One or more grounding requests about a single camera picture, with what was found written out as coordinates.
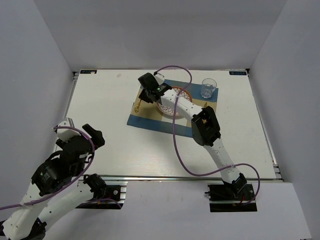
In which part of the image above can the floral patterned ceramic plate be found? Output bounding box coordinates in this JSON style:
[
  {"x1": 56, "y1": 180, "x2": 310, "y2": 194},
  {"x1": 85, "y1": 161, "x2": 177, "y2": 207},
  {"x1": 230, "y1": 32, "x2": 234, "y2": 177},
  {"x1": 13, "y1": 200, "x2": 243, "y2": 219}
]
[{"x1": 156, "y1": 86, "x2": 193, "y2": 118}]

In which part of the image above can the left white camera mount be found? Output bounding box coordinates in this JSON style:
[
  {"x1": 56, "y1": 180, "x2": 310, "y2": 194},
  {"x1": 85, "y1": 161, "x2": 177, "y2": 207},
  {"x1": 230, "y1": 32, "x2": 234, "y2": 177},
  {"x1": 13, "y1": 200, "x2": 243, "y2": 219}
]
[{"x1": 52, "y1": 117, "x2": 78, "y2": 143}]

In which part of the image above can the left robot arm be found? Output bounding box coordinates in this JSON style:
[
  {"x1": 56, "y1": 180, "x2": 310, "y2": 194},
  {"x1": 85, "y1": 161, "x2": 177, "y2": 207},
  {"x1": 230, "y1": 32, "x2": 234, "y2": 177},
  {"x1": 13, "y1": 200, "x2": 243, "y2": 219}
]
[{"x1": 0, "y1": 123, "x2": 107, "y2": 240}]

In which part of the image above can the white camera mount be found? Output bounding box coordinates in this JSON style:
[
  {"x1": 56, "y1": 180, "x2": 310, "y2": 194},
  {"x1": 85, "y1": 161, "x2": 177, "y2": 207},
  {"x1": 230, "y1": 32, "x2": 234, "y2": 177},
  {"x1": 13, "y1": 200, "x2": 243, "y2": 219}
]
[
  {"x1": 52, "y1": 117, "x2": 78, "y2": 143},
  {"x1": 153, "y1": 72, "x2": 165, "y2": 85}
]

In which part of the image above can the left blue corner sticker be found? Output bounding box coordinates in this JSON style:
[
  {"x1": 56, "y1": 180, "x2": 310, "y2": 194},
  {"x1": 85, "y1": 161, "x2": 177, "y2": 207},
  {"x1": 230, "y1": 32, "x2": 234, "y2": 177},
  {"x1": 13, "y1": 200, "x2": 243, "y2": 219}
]
[{"x1": 79, "y1": 69, "x2": 97, "y2": 75}]

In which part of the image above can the aluminium table edge rail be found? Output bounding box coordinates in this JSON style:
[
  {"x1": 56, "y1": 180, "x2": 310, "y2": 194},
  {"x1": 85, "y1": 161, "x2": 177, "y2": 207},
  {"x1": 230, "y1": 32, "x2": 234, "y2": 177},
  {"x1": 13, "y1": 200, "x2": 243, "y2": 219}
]
[{"x1": 77, "y1": 173, "x2": 285, "y2": 183}]

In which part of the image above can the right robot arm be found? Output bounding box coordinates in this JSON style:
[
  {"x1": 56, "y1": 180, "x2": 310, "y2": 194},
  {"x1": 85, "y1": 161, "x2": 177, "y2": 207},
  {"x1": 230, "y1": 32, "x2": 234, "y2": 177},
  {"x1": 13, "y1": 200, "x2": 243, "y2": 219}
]
[{"x1": 138, "y1": 72, "x2": 247, "y2": 200}]

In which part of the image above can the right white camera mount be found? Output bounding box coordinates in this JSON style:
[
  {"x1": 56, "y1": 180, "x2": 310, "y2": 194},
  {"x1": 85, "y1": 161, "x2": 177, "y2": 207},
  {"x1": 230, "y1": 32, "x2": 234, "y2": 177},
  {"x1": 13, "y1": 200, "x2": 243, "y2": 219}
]
[{"x1": 153, "y1": 72, "x2": 165, "y2": 85}]

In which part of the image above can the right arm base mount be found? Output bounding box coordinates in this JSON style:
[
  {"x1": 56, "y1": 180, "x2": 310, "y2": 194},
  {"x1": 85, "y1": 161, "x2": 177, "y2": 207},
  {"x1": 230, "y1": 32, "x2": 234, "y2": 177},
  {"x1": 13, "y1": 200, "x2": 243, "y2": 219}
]
[{"x1": 204, "y1": 184, "x2": 258, "y2": 213}]

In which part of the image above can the blue beige checked placemat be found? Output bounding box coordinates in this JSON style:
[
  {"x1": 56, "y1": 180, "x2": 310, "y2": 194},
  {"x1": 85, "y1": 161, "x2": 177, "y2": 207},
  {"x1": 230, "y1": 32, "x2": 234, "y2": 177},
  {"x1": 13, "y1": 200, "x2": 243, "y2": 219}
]
[{"x1": 127, "y1": 83, "x2": 219, "y2": 138}]

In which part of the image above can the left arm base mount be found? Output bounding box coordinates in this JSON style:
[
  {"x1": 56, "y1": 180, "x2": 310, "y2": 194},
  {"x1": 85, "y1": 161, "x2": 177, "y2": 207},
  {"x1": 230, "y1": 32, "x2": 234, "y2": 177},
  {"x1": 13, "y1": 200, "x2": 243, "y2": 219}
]
[{"x1": 76, "y1": 173, "x2": 125, "y2": 210}]

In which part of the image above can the blue corner sticker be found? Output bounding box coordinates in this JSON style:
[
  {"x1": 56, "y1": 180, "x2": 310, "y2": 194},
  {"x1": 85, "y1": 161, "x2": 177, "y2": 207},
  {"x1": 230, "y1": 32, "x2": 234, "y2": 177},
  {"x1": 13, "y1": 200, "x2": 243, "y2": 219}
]
[
  {"x1": 229, "y1": 71, "x2": 247, "y2": 76},
  {"x1": 79, "y1": 69, "x2": 97, "y2": 75}
]

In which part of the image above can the gold fork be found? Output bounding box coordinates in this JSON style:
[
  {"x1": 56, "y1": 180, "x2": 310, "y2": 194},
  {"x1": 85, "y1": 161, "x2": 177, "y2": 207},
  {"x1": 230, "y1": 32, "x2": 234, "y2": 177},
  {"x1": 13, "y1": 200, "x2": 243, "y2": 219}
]
[{"x1": 134, "y1": 99, "x2": 142, "y2": 113}]

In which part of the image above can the clear drinking glass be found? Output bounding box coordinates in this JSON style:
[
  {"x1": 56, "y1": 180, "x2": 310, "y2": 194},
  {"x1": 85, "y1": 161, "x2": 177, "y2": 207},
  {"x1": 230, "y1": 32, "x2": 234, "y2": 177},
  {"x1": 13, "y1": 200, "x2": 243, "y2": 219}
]
[{"x1": 200, "y1": 78, "x2": 217, "y2": 99}]

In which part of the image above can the right blue corner sticker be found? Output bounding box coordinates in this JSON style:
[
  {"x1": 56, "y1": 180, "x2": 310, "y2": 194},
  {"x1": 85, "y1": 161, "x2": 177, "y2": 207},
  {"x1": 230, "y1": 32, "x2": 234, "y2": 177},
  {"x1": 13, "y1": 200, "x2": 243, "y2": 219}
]
[{"x1": 229, "y1": 71, "x2": 247, "y2": 76}]

